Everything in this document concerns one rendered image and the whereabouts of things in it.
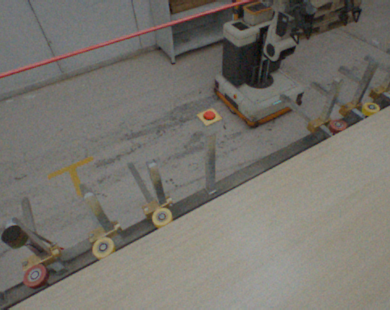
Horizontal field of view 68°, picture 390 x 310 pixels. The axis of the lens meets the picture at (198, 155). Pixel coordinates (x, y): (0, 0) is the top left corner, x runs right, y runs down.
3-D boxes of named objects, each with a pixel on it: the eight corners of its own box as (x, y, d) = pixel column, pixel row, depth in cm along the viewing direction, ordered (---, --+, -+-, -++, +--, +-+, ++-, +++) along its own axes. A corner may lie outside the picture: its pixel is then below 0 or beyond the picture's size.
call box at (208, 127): (197, 128, 117) (196, 114, 111) (212, 122, 119) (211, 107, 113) (206, 139, 113) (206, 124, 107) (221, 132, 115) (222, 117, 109)
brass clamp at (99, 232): (90, 236, 127) (85, 232, 123) (119, 222, 131) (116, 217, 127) (94, 249, 124) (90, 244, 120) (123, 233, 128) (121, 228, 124)
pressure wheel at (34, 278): (35, 280, 115) (20, 270, 106) (56, 270, 117) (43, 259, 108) (39, 299, 110) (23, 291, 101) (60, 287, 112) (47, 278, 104)
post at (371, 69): (338, 127, 185) (369, 60, 148) (342, 126, 186) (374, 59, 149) (343, 131, 183) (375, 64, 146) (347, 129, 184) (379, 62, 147)
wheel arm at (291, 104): (278, 99, 180) (279, 94, 177) (282, 98, 181) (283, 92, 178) (332, 143, 155) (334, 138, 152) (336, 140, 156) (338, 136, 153)
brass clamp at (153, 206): (142, 211, 135) (140, 205, 131) (168, 198, 139) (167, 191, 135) (148, 221, 131) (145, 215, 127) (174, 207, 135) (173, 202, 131)
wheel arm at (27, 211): (23, 203, 135) (18, 198, 132) (31, 200, 136) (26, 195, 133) (41, 289, 110) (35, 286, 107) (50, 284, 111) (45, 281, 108)
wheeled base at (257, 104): (211, 93, 308) (211, 73, 289) (260, 73, 327) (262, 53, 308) (250, 131, 269) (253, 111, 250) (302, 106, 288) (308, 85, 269)
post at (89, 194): (115, 245, 140) (80, 190, 103) (122, 241, 141) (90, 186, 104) (118, 251, 138) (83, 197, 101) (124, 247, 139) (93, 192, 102)
